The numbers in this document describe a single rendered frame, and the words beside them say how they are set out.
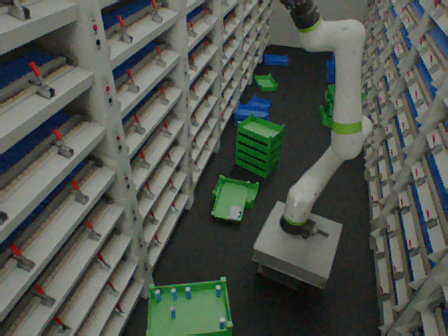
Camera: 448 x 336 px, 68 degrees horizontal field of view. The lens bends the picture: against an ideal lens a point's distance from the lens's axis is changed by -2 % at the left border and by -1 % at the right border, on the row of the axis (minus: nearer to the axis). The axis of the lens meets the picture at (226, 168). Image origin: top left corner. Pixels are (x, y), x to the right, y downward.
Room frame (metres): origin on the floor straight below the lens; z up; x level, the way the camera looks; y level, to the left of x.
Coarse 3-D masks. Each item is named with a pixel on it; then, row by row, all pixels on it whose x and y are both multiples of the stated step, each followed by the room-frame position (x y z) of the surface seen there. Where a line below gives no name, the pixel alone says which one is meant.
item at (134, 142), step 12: (168, 84) 1.63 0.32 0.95; (180, 84) 1.63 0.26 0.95; (168, 96) 1.53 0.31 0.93; (180, 96) 1.62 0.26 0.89; (156, 108) 1.40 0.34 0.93; (168, 108) 1.45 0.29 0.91; (144, 120) 1.29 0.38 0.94; (156, 120) 1.31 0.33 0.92; (132, 144) 1.11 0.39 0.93; (132, 156) 1.09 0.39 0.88
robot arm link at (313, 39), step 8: (320, 24) 1.22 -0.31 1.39; (328, 24) 1.22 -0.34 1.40; (304, 32) 1.21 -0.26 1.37; (312, 32) 1.21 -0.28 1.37; (320, 32) 1.21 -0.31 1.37; (304, 40) 1.23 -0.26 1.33; (312, 40) 1.22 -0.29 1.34; (320, 40) 1.20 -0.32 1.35; (304, 48) 1.25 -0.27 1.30; (312, 48) 1.22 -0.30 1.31; (320, 48) 1.21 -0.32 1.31
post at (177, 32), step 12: (180, 24) 1.65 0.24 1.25; (168, 36) 1.64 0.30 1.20; (180, 36) 1.64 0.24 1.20; (180, 60) 1.63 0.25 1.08; (168, 72) 1.65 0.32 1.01; (180, 72) 1.63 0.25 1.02; (180, 108) 1.63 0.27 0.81; (180, 132) 1.64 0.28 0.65; (192, 180) 1.71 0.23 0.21; (192, 192) 1.70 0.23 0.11
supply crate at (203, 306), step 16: (160, 288) 0.71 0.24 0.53; (176, 288) 0.72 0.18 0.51; (192, 288) 0.73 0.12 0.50; (208, 288) 0.74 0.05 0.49; (224, 288) 0.73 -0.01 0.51; (160, 304) 0.66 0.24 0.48; (176, 304) 0.67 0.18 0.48; (192, 304) 0.67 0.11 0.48; (208, 304) 0.67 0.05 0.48; (224, 304) 0.67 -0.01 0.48; (160, 320) 0.60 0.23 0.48; (176, 320) 0.60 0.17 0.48; (192, 320) 0.61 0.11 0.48; (208, 320) 0.61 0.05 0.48
